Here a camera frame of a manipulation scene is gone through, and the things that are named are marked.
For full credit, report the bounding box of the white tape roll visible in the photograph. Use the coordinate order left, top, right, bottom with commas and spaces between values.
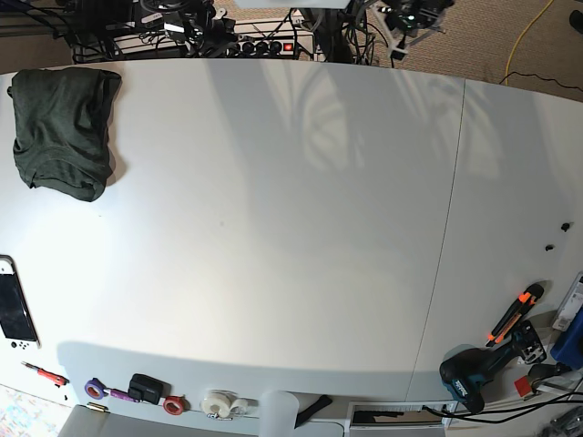
199, 391, 235, 418

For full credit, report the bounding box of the teal black power drill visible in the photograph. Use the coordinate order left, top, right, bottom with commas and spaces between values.
439, 320, 547, 414

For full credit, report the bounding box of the orange black utility knife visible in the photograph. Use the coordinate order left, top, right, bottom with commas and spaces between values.
486, 283, 545, 348

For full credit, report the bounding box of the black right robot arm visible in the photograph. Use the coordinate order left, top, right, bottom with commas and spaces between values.
138, 1, 240, 58

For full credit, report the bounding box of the black action camera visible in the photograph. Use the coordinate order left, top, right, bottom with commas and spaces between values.
128, 373, 165, 405

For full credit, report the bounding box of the white handheld game console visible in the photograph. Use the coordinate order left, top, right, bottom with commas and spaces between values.
1, 255, 40, 351

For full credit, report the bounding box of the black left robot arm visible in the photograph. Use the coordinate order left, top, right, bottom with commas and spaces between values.
383, 0, 455, 34

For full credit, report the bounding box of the purple marker pen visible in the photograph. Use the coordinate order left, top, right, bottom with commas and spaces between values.
106, 388, 138, 402

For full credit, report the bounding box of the blue box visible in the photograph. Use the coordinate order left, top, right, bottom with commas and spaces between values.
551, 310, 583, 370

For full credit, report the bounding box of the black power strip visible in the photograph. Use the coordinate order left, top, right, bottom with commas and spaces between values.
226, 40, 295, 59

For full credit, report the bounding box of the purple tape roll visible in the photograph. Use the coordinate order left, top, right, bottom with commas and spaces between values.
84, 378, 107, 400

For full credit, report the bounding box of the red screwdriver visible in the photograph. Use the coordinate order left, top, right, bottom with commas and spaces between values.
22, 361, 68, 387

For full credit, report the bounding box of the dark green t-shirt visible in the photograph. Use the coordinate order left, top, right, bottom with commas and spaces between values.
7, 67, 122, 202

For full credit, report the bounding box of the brass bullet-shaped piece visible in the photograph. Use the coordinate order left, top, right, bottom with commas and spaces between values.
86, 402, 108, 412

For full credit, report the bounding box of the translucent plastic cup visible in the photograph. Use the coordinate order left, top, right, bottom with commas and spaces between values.
259, 391, 300, 437

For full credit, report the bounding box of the red tape roll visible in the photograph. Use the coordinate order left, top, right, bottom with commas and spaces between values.
162, 396, 188, 416

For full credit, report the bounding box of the yellow cable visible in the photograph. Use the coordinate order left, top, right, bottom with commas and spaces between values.
499, 0, 555, 86

